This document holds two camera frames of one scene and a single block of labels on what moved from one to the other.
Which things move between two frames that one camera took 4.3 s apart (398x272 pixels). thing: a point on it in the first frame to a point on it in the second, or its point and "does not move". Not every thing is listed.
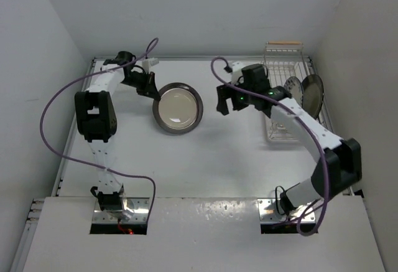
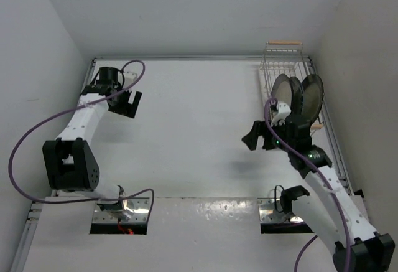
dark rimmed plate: (313, 95) does not move
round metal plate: (180, 109) to (282, 90)
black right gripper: (224, 92) to (259, 129)
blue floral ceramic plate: (294, 85) does not move
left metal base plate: (135, 211) does not move
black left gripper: (149, 87) to (127, 109)
